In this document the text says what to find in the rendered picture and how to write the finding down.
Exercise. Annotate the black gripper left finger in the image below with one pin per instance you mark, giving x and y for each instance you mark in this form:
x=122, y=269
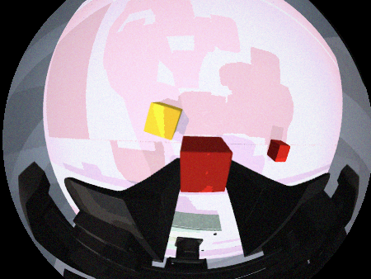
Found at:
x=146, y=210

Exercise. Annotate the yellow cube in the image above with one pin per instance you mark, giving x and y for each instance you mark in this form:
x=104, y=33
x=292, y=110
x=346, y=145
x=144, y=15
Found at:
x=162, y=119

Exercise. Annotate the red cube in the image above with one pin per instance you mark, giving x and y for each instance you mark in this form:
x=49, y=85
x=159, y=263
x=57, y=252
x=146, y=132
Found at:
x=205, y=162
x=278, y=151

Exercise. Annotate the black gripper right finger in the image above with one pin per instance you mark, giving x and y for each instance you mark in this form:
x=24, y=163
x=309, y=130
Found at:
x=262, y=206

